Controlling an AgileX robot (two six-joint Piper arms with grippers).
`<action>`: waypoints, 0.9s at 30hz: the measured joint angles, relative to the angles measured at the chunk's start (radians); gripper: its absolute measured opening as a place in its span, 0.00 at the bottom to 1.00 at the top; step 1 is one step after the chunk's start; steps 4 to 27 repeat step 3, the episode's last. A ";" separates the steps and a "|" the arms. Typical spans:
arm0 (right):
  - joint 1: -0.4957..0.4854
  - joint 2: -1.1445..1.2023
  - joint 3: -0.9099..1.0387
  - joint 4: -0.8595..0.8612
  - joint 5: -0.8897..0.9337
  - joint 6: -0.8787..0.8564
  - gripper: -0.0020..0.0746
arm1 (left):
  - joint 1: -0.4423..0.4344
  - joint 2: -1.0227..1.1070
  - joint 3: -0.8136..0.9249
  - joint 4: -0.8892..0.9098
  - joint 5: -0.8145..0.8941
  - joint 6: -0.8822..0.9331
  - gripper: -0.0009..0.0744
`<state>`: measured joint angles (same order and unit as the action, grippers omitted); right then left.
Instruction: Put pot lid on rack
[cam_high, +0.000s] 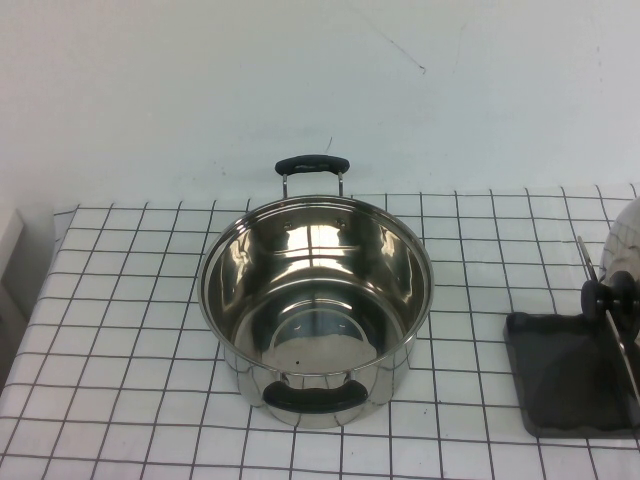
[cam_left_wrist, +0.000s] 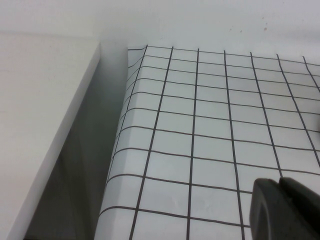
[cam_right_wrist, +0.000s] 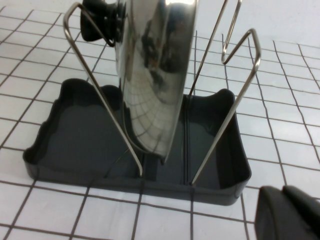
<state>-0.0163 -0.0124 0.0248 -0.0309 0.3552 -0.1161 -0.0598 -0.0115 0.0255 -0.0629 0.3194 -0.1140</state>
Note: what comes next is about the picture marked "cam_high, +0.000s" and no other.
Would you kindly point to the stainless steel pot lid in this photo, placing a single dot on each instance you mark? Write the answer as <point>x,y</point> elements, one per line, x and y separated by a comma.
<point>622,250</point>

